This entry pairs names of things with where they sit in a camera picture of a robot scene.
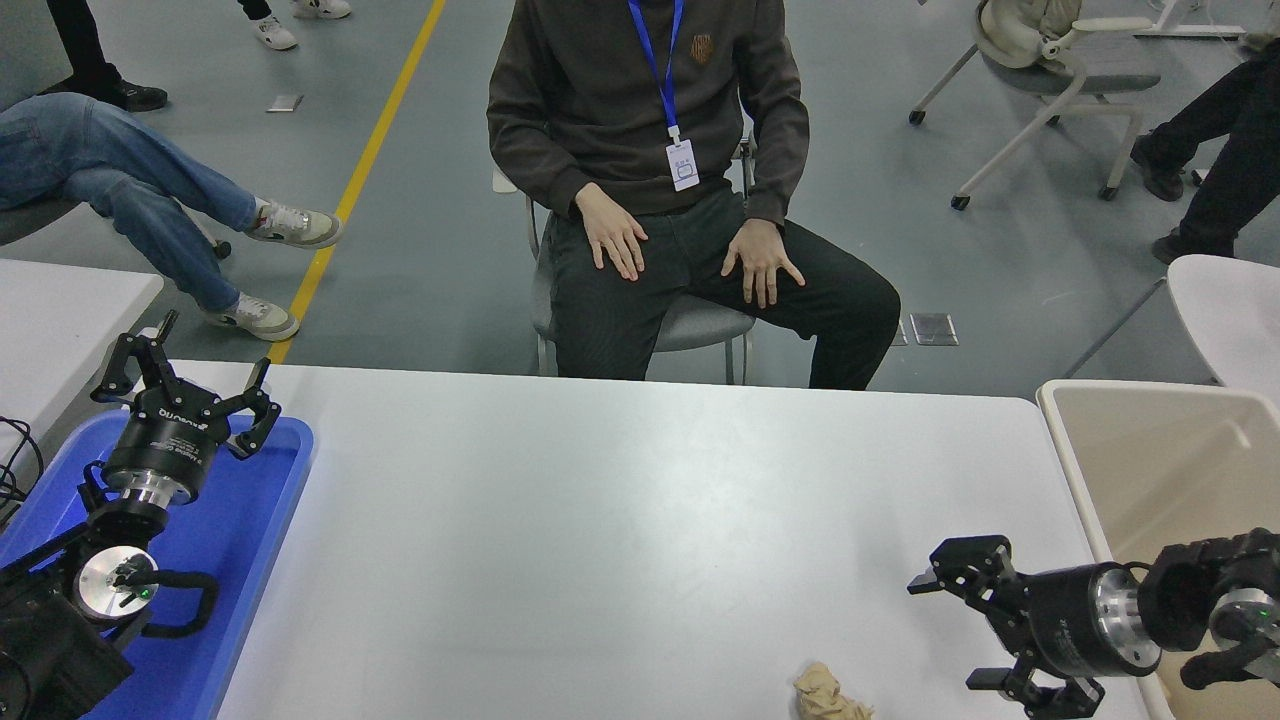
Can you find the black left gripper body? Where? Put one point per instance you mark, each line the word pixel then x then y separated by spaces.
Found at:
pixel 165 445

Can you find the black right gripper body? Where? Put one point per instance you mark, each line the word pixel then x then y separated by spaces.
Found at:
pixel 1060 620

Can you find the tan paper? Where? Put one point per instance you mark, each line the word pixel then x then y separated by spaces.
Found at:
pixel 820 695

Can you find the person's left hand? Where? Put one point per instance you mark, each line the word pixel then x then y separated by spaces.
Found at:
pixel 762 258

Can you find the person's right hand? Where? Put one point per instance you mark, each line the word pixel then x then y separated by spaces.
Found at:
pixel 610 232

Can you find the white side table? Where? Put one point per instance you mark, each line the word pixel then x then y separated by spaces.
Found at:
pixel 60 310

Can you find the blue plastic tray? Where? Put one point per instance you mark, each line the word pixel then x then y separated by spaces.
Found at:
pixel 240 540

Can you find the large pale bin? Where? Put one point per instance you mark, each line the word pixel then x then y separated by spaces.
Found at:
pixel 1160 450

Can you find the seated person in jeans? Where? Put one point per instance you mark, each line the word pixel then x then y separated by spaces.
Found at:
pixel 100 150

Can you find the metal floor socket plate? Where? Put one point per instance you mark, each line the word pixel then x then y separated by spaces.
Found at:
pixel 935 328
pixel 901 330

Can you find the person in black trousers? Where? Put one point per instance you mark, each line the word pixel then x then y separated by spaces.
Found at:
pixel 125 95

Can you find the grey laptop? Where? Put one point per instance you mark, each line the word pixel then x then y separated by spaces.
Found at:
pixel 30 50

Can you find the person in white shoes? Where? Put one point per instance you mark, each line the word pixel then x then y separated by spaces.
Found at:
pixel 275 33

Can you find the grey chair with metal legs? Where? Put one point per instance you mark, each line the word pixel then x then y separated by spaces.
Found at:
pixel 700 335

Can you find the person in dark shoes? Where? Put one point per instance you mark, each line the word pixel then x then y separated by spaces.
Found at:
pixel 1230 150

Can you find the white rolling office chair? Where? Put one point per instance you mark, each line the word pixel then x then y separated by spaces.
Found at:
pixel 1110 75

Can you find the beige garment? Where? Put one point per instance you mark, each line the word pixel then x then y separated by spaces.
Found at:
pixel 1020 30

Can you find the white desk foot bar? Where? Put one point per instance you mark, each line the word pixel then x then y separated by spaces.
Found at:
pixel 1195 31

